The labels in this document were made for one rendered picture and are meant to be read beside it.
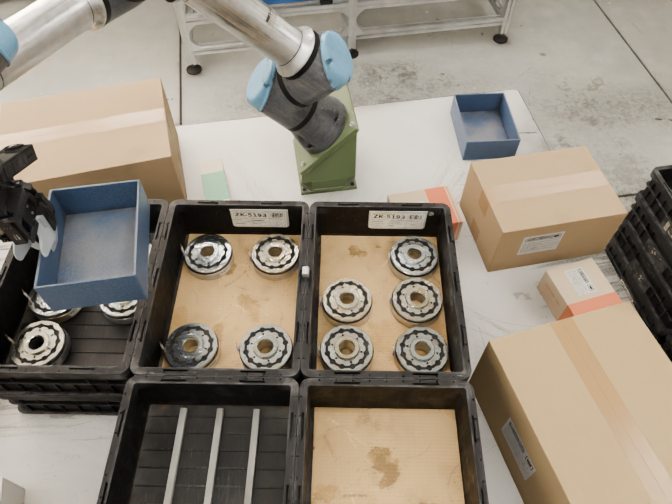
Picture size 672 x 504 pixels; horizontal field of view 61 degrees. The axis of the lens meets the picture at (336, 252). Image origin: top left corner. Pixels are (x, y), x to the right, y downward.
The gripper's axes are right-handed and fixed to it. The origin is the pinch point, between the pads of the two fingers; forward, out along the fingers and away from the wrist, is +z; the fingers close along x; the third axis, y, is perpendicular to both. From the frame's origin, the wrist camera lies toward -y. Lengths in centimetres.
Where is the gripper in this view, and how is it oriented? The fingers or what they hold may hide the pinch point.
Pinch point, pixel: (47, 242)
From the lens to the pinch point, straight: 102.7
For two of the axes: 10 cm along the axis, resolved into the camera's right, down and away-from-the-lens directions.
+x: 9.9, -1.6, 0.2
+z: 0.7, 5.7, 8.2
